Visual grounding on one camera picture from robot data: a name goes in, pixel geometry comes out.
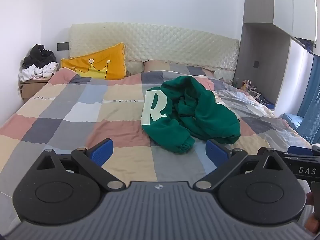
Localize brown cardboard box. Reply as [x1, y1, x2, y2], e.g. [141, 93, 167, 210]
[19, 76, 54, 103]

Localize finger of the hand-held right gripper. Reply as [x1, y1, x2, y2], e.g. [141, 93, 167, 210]
[287, 146, 314, 157]

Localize cream quilted headboard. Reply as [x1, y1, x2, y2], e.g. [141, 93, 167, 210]
[69, 23, 240, 73]

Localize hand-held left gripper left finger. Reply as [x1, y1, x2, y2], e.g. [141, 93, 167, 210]
[36, 138, 125, 191]

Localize person's right hand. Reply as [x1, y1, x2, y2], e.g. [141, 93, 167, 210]
[305, 191, 320, 232]

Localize yellow crown pillow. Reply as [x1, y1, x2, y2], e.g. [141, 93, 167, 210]
[61, 42, 126, 80]

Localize green hoodie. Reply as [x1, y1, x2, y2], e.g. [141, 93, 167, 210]
[141, 76, 241, 153]

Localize black clothes pile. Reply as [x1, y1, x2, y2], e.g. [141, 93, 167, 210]
[22, 44, 57, 68]

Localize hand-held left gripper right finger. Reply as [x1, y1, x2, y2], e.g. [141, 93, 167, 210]
[194, 139, 285, 191]

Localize blue cushion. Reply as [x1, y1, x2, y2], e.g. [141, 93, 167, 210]
[282, 113, 313, 145]

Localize floral pillow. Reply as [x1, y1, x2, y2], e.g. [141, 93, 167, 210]
[124, 59, 145, 77]

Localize small cosmetic bottles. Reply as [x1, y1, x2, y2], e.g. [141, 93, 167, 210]
[232, 79, 253, 92]

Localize checkered patchwork quilt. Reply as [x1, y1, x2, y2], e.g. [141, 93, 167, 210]
[0, 65, 314, 234]

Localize checkered pillow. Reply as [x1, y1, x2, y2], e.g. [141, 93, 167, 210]
[142, 59, 216, 78]

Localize blue curtain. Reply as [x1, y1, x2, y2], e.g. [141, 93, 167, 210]
[297, 52, 320, 144]

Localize grey wardrobe cabinet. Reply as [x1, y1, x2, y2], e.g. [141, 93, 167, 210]
[234, 0, 320, 111]

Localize white clothes pile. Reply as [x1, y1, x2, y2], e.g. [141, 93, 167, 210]
[19, 62, 59, 82]

